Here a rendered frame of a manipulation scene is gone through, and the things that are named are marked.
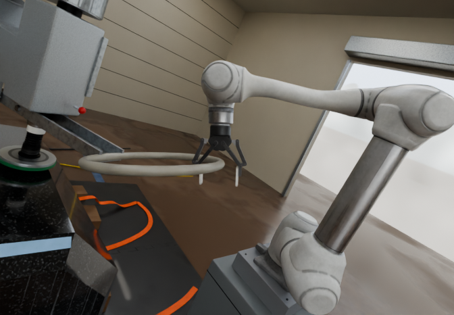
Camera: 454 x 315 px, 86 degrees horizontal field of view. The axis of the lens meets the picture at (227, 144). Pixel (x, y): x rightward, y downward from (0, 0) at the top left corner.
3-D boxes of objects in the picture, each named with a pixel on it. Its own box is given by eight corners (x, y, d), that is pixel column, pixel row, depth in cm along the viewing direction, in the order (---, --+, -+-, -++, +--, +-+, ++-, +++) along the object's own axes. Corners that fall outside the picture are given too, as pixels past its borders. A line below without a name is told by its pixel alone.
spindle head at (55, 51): (-21, 86, 109) (2, -16, 101) (33, 95, 129) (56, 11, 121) (27, 118, 97) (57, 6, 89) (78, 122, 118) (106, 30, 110)
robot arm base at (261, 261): (264, 243, 121) (269, 233, 119) (304, 275, 109) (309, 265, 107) (244, 254, 106) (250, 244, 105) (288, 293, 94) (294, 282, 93)
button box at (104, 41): (74, 90, 117) (92, 32, 112) (80, 91, 119) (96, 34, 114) (85, 97, 114) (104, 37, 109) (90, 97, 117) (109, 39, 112)
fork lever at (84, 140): (-16, 97, 110) (-14, 87, 109) (32, 103, 128) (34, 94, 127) (87, 164, 88) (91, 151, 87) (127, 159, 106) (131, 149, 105)
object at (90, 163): (40, 166, 74) (40, 157, 74) (146, 156, 120) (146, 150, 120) (178, 184, 57) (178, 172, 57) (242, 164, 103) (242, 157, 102)
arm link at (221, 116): (210, 109, 92) (209, 125, 92) (206, 107, 83) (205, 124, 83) (234, 110, 91) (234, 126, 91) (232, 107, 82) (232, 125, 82)
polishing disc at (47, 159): (-8, 163, 100) (-8, 160, 100) (3, 144, 116) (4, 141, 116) (54, 170, 112) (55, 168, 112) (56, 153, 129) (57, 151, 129)
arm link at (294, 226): (296, 252, 113) (318, 212, 108) (308, 282, 95) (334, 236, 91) (264, 240, 112) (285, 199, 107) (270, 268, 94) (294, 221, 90)
